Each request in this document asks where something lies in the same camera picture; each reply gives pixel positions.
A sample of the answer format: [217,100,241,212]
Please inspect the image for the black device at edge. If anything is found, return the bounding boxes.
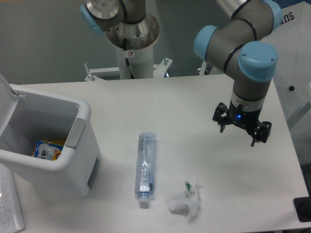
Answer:
[294,197,311,222]

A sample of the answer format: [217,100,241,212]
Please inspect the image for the clear plastic bottle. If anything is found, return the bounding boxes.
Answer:
[135,132,156,209]

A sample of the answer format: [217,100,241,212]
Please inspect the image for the white plastic trash can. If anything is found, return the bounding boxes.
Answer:
[0,78,102,196]

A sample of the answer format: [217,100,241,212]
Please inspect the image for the white tissue wrapper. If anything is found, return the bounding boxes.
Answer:
[165,181,201,223]

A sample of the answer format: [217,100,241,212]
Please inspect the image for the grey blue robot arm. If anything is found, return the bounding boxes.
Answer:
[79,0,282,143]

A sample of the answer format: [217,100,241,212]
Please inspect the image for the white metal mounting bracket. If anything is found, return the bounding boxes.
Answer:
[84,57,173,82]

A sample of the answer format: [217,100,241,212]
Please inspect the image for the white umbrella with lettering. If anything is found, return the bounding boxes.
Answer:
[263,1,311,129]

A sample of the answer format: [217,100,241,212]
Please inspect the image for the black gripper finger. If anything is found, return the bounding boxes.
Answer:
[245,120,272,147]
[212,102,230,133]

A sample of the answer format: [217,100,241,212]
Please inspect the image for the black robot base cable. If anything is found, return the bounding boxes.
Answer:
[122,37,135,80]

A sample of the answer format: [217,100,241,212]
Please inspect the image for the blue yellow snack packet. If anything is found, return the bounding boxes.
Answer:
[31,140,65,161]

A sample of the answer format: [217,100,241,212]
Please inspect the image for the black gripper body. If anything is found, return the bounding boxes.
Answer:
[229,102,261,130]

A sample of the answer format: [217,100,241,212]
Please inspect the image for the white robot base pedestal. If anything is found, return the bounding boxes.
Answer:
[106,13,160,80]

